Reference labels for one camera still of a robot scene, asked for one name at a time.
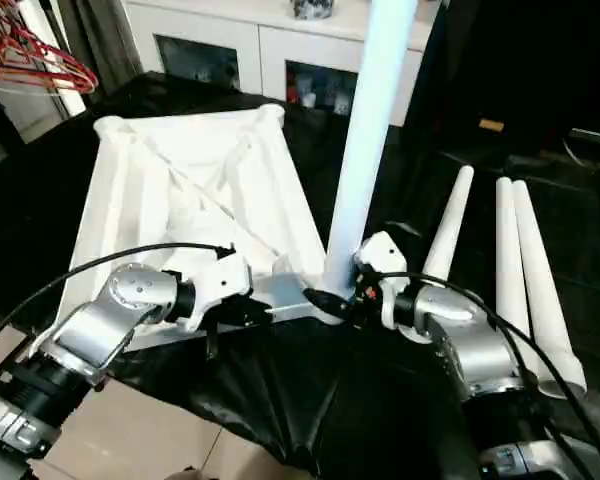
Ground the black plastic mat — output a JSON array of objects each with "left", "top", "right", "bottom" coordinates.
[{"left": 0, "top": 72, "right": 600, "bottom": 480}]

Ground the black horizontal rail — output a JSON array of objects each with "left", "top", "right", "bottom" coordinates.
[{"left": 568, "top": 127, "right": 600, "bottom": 153}]

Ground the white plastic table top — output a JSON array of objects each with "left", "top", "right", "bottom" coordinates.
[{"left": 34, "top": 101, "right": 357, "bottom": 352}]

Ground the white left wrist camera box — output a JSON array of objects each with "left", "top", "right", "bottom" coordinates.
[{"left": 174, "top": 249, "right": 254, "bottom": 332}]

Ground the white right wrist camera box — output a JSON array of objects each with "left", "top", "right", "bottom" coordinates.
[{"left": 354, "top": 231, "right": 410, "bottom": 302}]

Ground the white plastic table leg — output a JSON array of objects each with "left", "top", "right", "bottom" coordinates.
[
  {"left": 509, "top": 179, "right": 589, "bottom": 400},
  {"left": 494, "top": 176, "right": 542, "bottom": 387},
  {"left": 404, "top": 165, "right": 477, "bottom": 347},
  {"left": 319, "top": 0, "right": 422, "bottom": 327}
]

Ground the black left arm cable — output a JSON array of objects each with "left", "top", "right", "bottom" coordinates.
[{"left": 0, "top": 242, "right": 237, "bottom": 363}]

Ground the grey curtain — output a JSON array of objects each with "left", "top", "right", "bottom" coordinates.
[{"left": 55, "top": 0, "right": 143, "bottom": 96}]

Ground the dark object on cabinet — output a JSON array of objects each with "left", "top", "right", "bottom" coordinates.
[{"left": 291, "top": 0, "right": 337, "bottom": 22}]

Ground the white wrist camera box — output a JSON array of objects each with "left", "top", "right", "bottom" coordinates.
[
  {"left": 354, "top": 231, "right": 410, "bottom": 302},
  {"left": 174, "top": 249, "right": 254, "bottom": 332}
]

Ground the white cabinet with glass doors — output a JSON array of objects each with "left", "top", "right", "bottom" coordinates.
[{"left": 120, "top": 0, "right": 442, "bottom": 127}]

